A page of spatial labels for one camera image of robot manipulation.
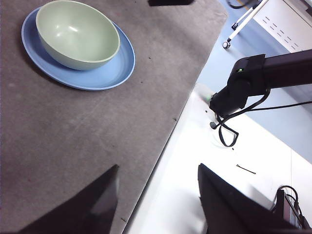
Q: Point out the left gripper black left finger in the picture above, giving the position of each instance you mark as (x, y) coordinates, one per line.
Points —
(80, 209)

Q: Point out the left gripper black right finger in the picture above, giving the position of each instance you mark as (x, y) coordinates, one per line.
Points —
(231, 212)

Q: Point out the green ribbed bowl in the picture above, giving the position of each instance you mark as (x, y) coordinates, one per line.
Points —
(73, 31)

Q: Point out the blue plate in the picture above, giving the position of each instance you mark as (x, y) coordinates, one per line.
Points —
(104, 75)

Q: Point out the black hairpin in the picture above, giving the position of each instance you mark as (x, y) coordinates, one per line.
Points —
(246, 169)

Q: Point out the white block with green light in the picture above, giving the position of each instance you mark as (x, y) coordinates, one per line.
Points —
(203, 92)

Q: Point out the white stand with caster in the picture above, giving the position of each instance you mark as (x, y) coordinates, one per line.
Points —
(246, 20)

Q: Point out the white slotted cabinet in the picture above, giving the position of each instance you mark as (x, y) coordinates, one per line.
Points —
(287, 22)

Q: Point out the black box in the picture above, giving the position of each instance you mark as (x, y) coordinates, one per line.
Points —
(170, 2)

